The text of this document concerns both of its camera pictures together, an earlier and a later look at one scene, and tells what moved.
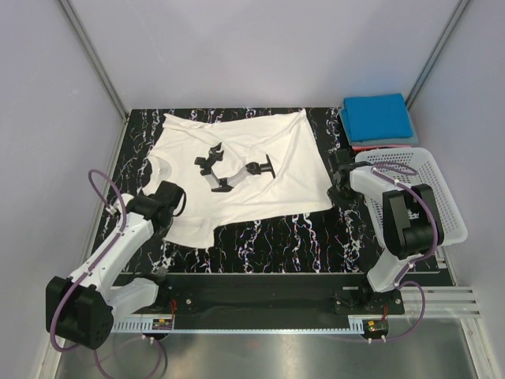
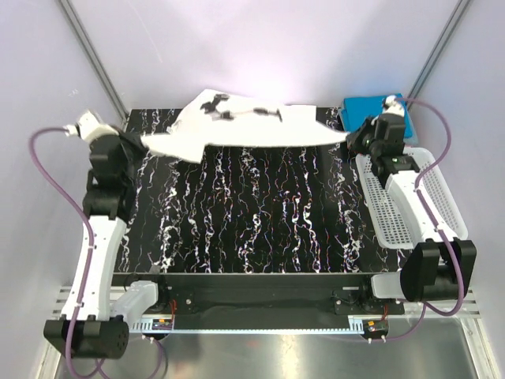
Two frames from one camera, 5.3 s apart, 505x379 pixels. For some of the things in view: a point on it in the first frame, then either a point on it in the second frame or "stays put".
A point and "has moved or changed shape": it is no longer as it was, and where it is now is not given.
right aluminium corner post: x=457 y=14 stays put
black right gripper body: x=341 y=196 -> x=363 y=141
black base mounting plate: x=268 y=294 stays put
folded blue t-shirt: x=377 y=117 stays put
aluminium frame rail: x=441 y=302 stays put
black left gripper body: x=162 y=229 -> x=136 y=153
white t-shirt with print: x=221 y=166 has moved or changed shape
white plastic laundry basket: x=413 y=166 stays put
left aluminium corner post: x=93 y=57 stays put
